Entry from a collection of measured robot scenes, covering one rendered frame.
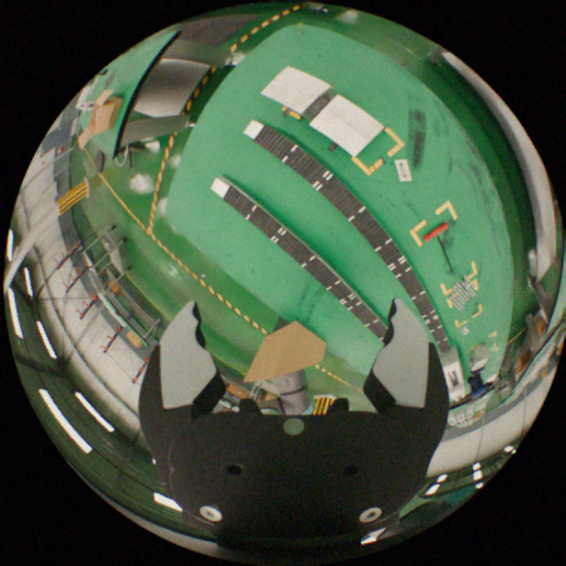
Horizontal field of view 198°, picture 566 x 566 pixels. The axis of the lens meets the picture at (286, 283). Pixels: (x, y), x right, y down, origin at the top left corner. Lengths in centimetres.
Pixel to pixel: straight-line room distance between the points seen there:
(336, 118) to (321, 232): 30
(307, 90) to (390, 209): 33
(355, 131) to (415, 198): 22
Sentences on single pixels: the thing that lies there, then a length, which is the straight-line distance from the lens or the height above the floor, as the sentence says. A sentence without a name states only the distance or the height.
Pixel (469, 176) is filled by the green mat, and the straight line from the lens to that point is 56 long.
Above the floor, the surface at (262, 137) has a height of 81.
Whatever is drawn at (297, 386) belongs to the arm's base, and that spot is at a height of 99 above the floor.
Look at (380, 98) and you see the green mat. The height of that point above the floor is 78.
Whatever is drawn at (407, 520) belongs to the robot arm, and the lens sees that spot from 24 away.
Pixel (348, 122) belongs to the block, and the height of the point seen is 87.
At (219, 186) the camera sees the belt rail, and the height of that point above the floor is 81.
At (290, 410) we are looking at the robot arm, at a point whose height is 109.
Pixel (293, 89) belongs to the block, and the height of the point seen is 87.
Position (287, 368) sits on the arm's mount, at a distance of 67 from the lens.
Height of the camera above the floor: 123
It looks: 46 degrees down
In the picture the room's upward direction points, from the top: 153 degrees counter-clockwise
